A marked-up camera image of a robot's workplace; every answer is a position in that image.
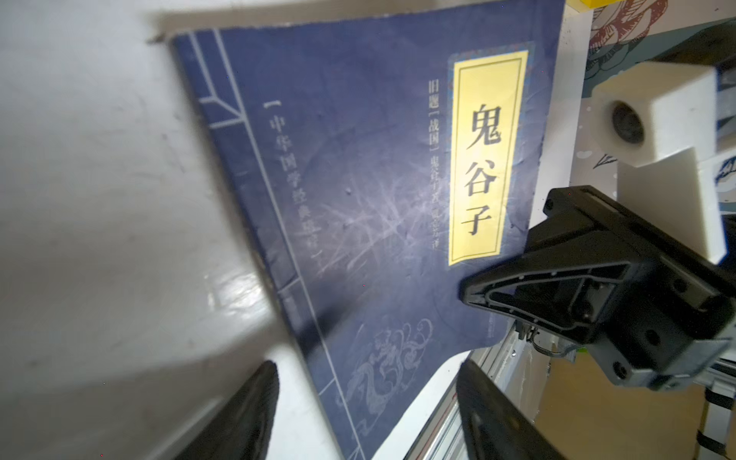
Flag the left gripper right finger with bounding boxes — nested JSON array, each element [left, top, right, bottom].
[[456, 360, 563, 460]]

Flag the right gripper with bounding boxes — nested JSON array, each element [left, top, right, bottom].
[[459, 187, 735, 391]]

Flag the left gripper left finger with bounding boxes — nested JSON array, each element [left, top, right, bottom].
[[177, 360, 280, 460]]

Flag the blue book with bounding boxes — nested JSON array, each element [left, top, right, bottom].
[[172, 1, 565, 459]]

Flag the yellow pink blue bookshelf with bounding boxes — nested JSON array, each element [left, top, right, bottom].
[[565, 0, 619, 13]]

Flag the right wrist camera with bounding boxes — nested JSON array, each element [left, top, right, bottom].
[[590, 61, 735, 264]]

